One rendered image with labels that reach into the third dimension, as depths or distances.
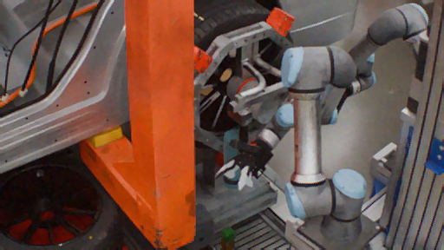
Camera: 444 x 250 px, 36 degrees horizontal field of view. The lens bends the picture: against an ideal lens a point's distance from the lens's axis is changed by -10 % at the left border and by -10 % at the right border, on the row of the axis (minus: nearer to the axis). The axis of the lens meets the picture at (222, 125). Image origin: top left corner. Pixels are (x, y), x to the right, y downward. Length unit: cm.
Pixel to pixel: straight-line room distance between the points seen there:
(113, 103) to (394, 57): 256
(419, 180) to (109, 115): 130
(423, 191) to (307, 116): 47
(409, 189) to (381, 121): 204
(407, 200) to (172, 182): 82
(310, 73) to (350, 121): 216
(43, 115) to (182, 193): 63
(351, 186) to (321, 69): 39
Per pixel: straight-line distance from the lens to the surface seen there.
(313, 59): 221
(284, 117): 255
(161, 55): 225
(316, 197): 231
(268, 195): 359
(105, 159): 298
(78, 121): 290
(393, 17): 272
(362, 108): 447
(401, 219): 248
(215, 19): 288
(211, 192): 346
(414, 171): 233
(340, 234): 244
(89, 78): 286
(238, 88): 297
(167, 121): 240
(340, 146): 415
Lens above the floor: 259
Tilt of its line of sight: 38 degrees down
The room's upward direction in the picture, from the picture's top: 1 degrees clockwise
